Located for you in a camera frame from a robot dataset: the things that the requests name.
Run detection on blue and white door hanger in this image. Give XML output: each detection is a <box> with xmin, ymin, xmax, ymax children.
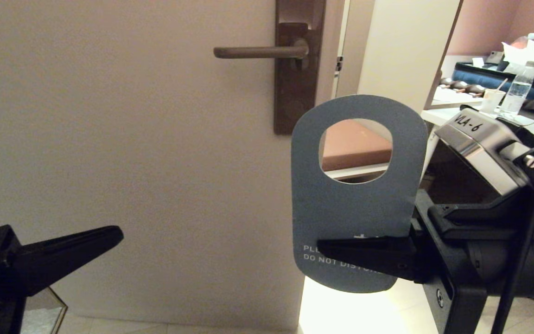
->
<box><xmin>291</xmin><ymin>95</ymin><xmax>429</xmax><ymax>294</ymax></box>

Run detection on brown door lock plate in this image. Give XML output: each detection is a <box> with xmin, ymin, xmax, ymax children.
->
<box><xmin>273</xmin><ymin>0</ymin><xmax>327</xmax><ymax>136</ymax></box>

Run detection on white table with round legs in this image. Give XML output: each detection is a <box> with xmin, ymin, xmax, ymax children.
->
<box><xmin>419</xmin><ymin>106</ymin><xmax>534</xmax><ymax>186</ymax></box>

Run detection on white paper cup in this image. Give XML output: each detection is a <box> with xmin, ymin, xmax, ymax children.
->
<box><xmin>480</xmin><ymin>89</ymin><xmax>507</xmax><ymax>115</ymax></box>

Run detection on clear plastic water bottle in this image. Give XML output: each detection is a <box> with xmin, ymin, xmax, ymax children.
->
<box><xmin>500</xmin><ymin>60</ymin><xmax>534</xmax><ymax>117</ymax></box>

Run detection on dark blue long tray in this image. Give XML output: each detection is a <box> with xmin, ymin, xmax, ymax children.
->
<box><xmin>451</xmin><ymin>62</ymin><xmax>534</xmax><ymax>92</ymax></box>

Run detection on white bench shelf cabinet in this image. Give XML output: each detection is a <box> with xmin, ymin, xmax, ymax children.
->
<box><xmin>321</xmin><ymin>0</ymin><xmax>463</xmax><ymax>182</ymax></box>

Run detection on black right camera cable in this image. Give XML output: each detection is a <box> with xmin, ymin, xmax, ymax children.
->
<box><xmin>490</xmin><ymin>199</ymin><xmax>534</xmax><ymax>334</ymax></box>

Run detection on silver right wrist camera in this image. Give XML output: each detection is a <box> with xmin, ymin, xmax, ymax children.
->
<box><xmin>435</xmin><ymin>108</ymin><xmax>534</xmax><ymax>198</ymax></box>

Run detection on white topped wall counter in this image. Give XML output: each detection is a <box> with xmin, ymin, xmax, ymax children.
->
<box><xmin>426</xmin><ymin>86</ymin><xmax>486</xmax><ymax>110</ymax></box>

